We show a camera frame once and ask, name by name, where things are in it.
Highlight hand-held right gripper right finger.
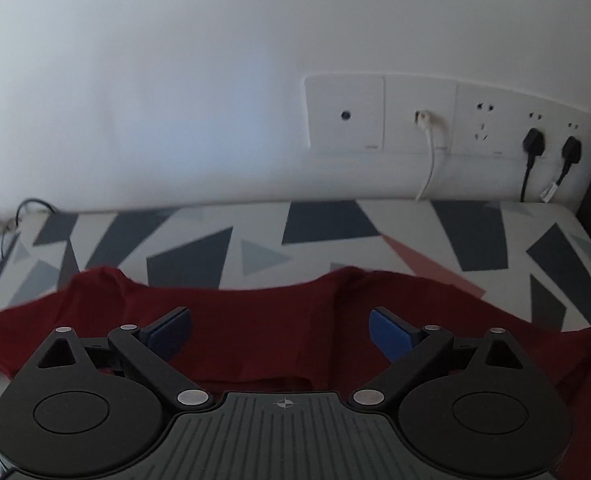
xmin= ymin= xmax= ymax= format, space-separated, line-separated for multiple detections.
xmin=348 ymin=307 xmax=543 ymax=413

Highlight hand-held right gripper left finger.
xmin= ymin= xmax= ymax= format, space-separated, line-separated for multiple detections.
xmin=18 ymin=307 xmax=215 ymax=413

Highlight red knit sweater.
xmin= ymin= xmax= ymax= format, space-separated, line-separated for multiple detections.
xmin=0 ymin=266 xmax=591 ymax=480

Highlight white power socket plate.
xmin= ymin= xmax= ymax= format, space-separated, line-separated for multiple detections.
xmin=453 ymin=82 xmax=591 ymax=161

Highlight black power plug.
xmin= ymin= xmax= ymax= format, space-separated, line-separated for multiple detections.
xmin=519 ymin=127 xmax=547 ymax=203
xmin=538 ymin=135 xmax=583 ymax=204

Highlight white cable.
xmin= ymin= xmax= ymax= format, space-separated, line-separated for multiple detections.
xmin=414 ymin=109 xmax=449 ymax=202

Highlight short black cable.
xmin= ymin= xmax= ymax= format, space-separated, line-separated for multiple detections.
xmin=0 ymin=198 xmax=57 ymax=262

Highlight white data port wall plate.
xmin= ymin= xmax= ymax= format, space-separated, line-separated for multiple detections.
xmin=383 ymin=75 xmax=459 ymax=156

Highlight white wall plate with hole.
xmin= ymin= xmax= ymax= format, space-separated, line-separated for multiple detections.
xmin=304 ymin=74 xmax=387 ymax=153

